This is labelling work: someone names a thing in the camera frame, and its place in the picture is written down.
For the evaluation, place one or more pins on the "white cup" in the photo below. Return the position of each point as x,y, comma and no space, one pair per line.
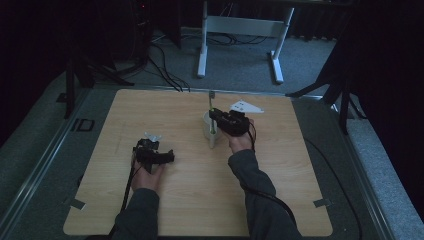
208,133

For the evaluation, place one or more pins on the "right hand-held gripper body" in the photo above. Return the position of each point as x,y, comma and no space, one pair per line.
235,124

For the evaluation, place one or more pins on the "grey tape piece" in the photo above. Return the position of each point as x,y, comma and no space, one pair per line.
322,202
76,203

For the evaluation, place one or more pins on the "white desk frame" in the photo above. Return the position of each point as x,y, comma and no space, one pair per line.
245,26

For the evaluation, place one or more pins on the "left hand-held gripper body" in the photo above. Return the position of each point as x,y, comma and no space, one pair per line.
146,156

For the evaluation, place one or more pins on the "dark computer tower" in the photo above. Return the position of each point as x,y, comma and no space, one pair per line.
140,30

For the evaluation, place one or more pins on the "green toothbrush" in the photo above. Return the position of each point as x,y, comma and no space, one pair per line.
212,100

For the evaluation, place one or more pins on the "person's left hand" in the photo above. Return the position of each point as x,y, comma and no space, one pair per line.
146,180

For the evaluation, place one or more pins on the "aluminium frame rail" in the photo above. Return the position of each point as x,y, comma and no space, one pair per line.
363,173
43,156

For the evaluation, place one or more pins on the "person's right hand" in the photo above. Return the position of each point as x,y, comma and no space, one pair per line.
240,143

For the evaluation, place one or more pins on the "black metal stand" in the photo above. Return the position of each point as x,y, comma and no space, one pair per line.
70,86
343,100

